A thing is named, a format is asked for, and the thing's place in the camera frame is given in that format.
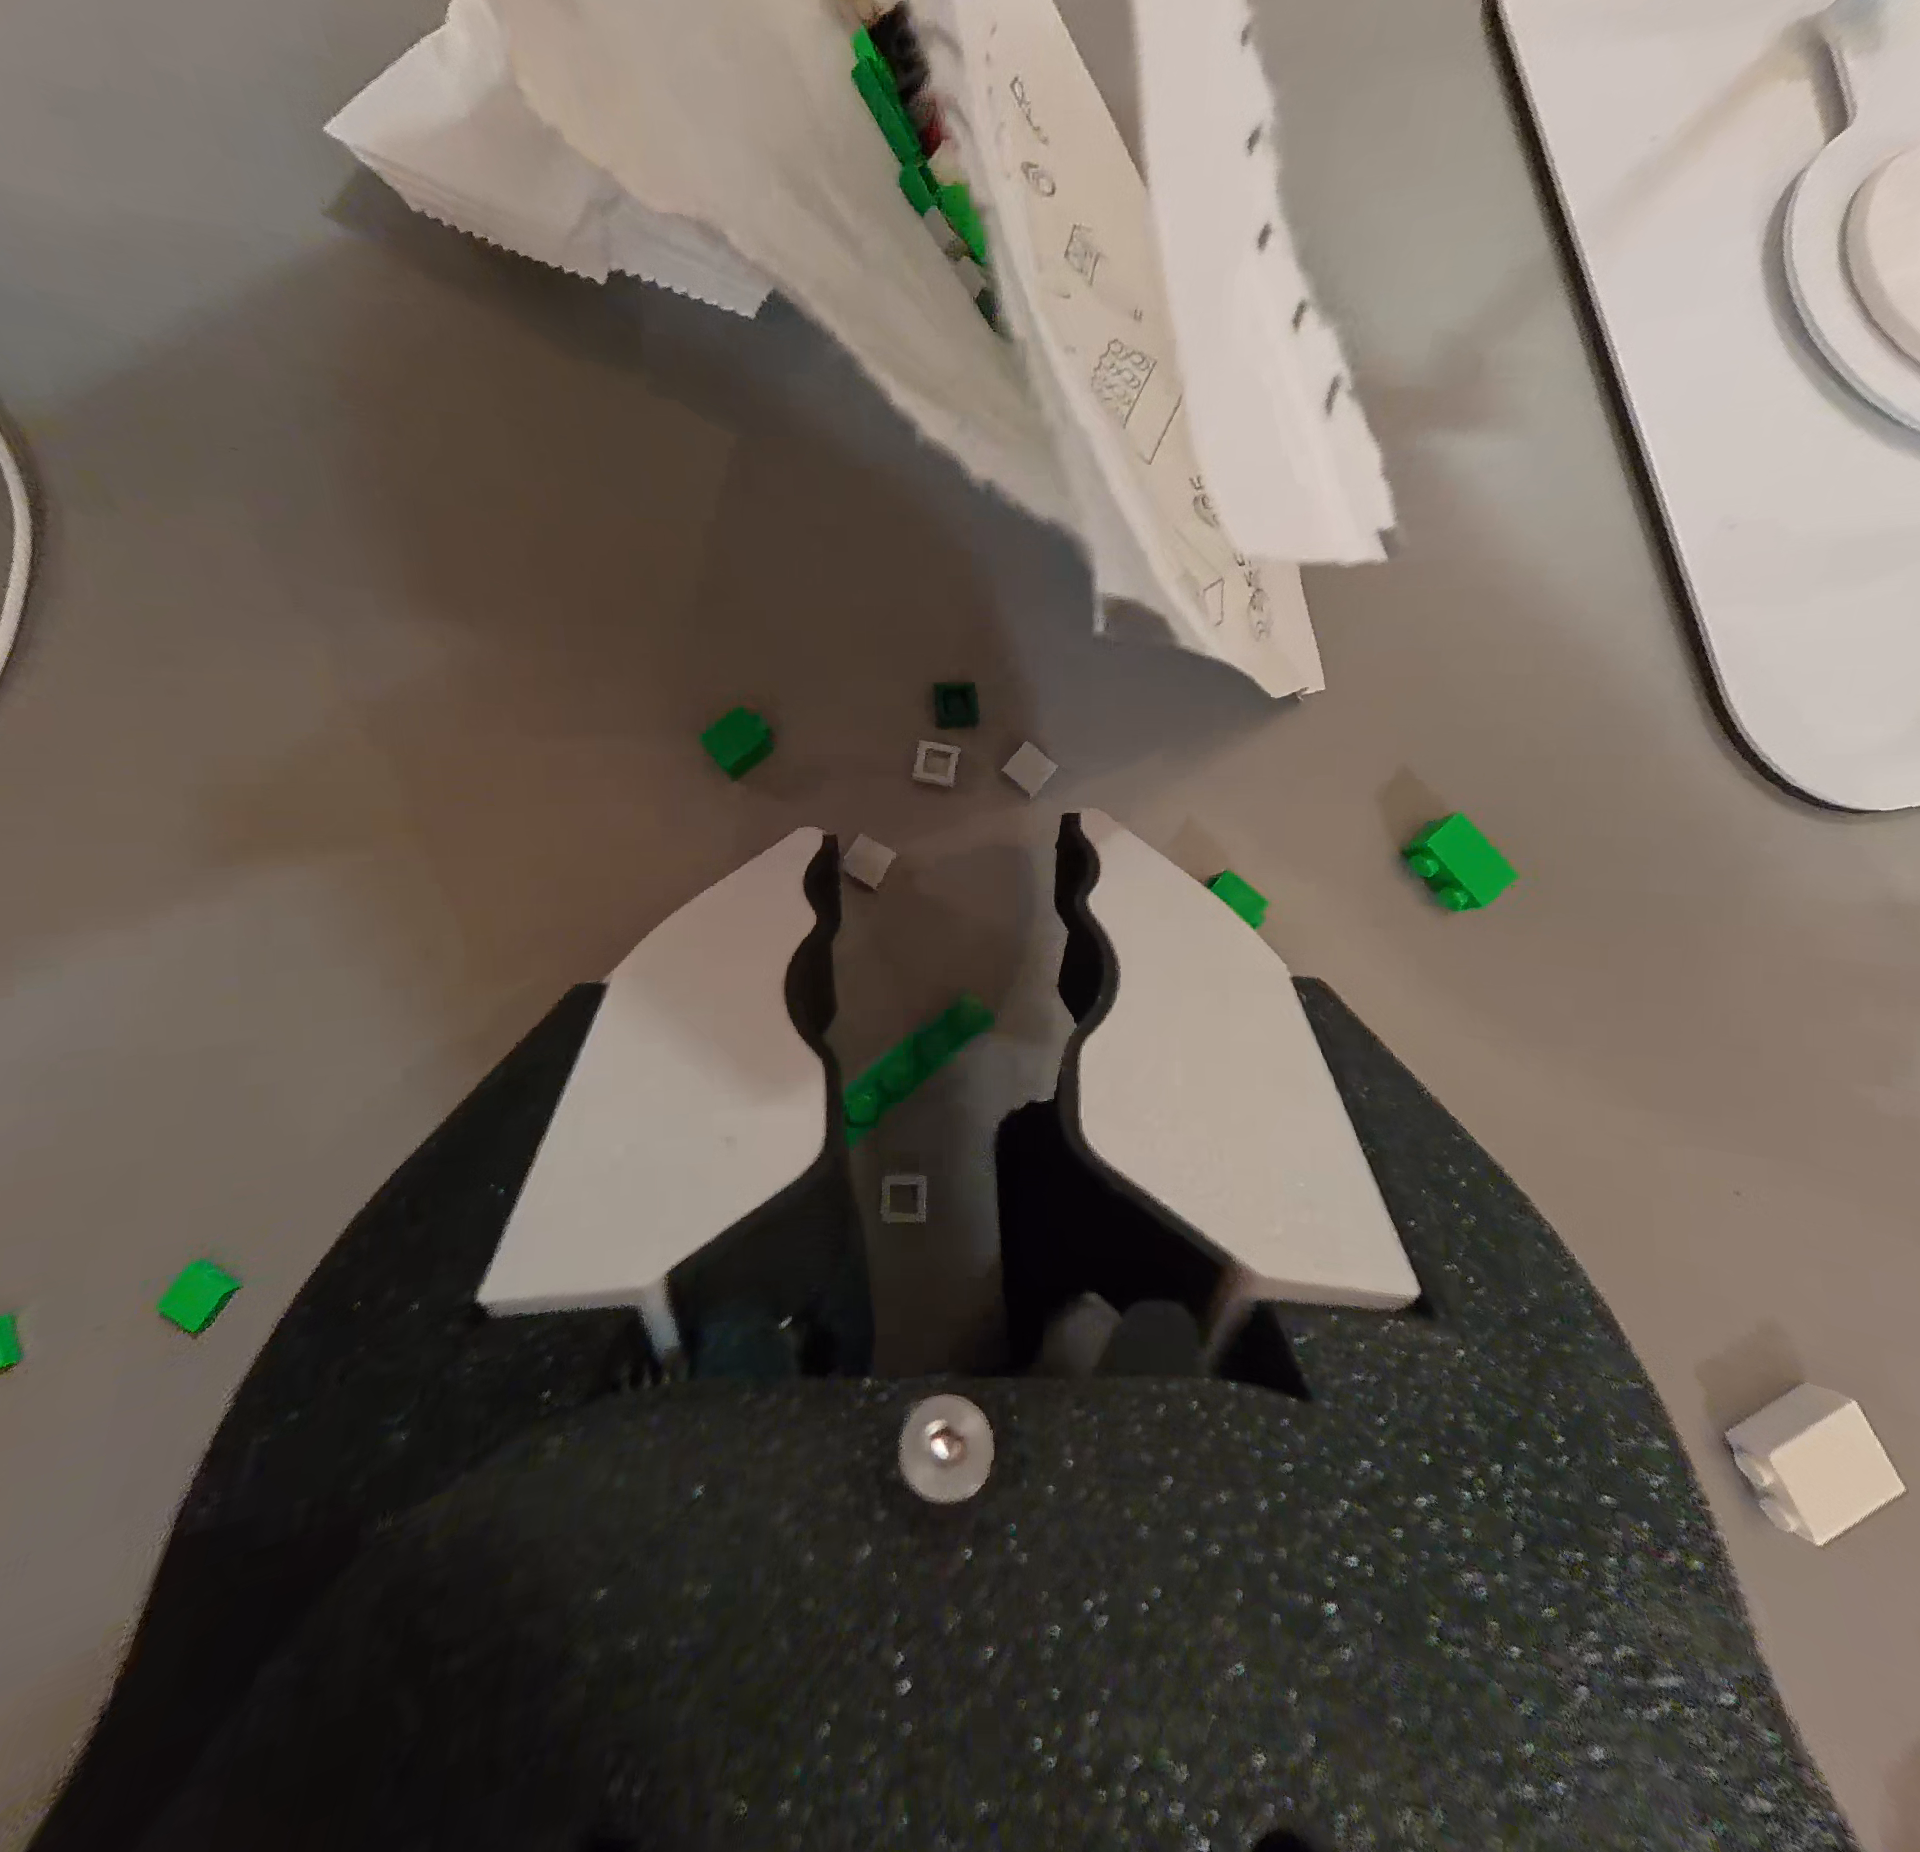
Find green two-stud brick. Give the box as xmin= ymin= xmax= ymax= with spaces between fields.
xmin=1403 ymin=811 xmax=1520 ymax=915

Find folded white paper packet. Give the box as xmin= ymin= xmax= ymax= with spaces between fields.
xmin=322 ymin=0 xmax=774 ymax=323

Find white cable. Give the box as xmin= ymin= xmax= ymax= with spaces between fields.
xmin=0 ymin=412 xmax=37 ymax=683

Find long green plate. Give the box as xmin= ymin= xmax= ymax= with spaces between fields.
xmin=841 ymin=993 xmax=997 ymax=1150

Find grey desk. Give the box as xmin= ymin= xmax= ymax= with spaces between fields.
xmin=0 ymin=0 xmax=1920 ymax=1852

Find white metal stand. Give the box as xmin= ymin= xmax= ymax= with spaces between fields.
xmin=1484 ymin=0 xmax=1920 ymax=813

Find white brick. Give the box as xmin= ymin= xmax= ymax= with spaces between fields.
xmin=1724 ymin=1382 xmax=1909 ymax=1548

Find bunch of mixed coloured bricks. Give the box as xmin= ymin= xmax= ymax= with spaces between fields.
xmin=824 ymin=0 xmax=1010 ymax=331

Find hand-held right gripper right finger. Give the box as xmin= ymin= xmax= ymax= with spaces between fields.
xmin=994 ymin=809 xmax=1424 ymax=1378

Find white printed paper bag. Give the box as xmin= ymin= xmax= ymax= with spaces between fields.
xmin=434 ymin=0 xmax=1405 ymax=700

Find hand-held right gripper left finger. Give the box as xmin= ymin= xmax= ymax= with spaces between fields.
xmin=476 ymin=826 xmax=876 ymax=1378

